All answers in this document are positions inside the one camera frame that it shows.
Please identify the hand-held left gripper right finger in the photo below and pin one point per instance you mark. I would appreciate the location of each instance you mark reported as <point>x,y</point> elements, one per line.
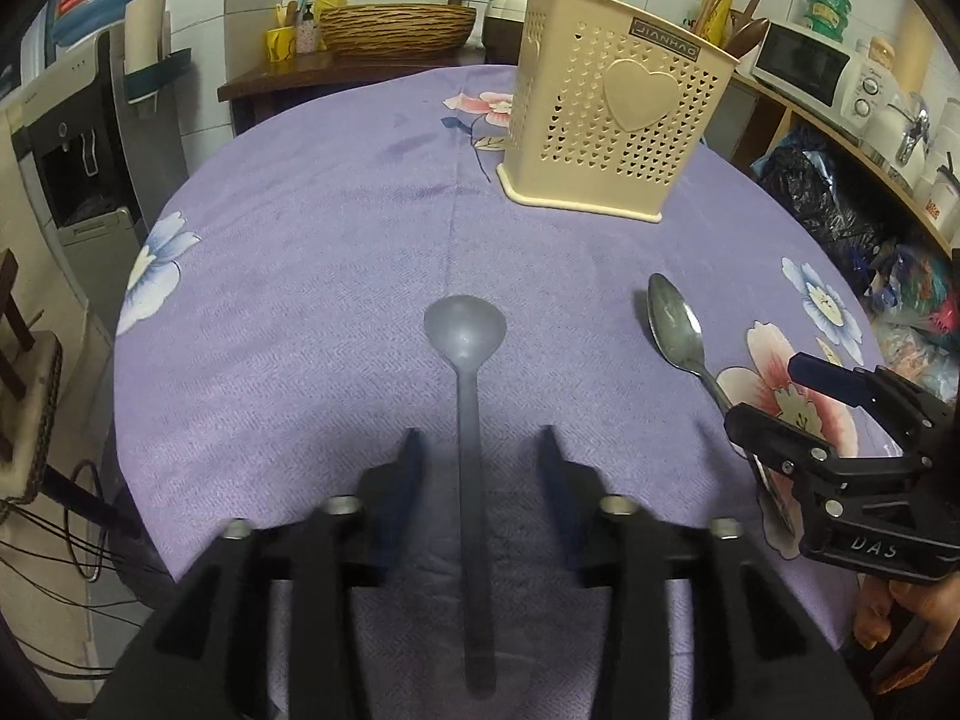
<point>555,487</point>

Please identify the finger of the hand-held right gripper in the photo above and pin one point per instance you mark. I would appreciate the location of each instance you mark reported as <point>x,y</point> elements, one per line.
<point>825,381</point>
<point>772,439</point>

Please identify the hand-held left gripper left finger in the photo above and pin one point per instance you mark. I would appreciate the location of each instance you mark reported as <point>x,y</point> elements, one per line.
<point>405,487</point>

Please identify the grey plastic ladle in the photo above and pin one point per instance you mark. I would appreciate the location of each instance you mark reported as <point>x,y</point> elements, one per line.
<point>476,540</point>

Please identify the metal spoon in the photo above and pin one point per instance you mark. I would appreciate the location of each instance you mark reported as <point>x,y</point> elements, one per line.
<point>675,322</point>

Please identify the cream plastic utensil holder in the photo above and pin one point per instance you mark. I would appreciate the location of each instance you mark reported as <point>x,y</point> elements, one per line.
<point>585,127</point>

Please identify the person's right hand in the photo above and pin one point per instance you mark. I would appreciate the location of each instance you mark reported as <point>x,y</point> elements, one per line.
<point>874,615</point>

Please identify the colourful plastic bags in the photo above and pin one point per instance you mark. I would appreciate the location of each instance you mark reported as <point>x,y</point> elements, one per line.
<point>919,292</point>

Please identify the black plastic bag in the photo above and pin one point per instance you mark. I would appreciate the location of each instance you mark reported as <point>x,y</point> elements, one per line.
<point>817,202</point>

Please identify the purple floral tablecloth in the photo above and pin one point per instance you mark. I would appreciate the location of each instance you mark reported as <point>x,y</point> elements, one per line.
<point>337,277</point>

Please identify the light wooden shelf unit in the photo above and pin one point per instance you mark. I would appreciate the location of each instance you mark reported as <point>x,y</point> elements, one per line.
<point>757,120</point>

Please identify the white microwave oven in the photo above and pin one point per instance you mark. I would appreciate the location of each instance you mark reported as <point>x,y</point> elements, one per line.
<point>810,67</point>

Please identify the cream container on microwave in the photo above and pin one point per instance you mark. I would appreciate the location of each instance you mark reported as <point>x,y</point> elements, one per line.
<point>881,52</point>

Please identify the wooden spoon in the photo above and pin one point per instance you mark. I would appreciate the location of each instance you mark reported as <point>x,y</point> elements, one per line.
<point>750,36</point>

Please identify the wooden stool with cushion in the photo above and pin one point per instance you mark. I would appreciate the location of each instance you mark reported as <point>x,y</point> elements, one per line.
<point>30,405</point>

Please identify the yellow wrapped bamboo chopsticks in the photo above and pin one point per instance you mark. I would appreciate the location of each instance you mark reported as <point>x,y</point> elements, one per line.
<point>716,7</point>

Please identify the dark wooden sink cabinet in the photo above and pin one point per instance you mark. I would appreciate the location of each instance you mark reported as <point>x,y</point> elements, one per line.
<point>300,86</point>

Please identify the wicker rimmed wash basin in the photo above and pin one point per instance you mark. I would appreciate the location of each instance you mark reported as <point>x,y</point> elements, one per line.
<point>397,30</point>

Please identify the yellow mug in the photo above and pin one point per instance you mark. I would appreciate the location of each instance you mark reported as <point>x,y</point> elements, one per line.
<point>280,45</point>

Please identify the water dispenser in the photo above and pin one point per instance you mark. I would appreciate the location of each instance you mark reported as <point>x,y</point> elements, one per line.
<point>75,165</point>

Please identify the small floral pump bottle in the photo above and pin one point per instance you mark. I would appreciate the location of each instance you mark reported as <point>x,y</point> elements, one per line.
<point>306,34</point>

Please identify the cream brown rice cooker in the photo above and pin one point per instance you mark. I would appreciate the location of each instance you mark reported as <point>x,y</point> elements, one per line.
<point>502,22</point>

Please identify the dark green holder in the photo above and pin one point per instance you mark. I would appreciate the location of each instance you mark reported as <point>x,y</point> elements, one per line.
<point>161,75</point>

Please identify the beige paper roll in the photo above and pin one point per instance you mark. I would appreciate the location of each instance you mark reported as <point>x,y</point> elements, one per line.
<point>146,30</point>

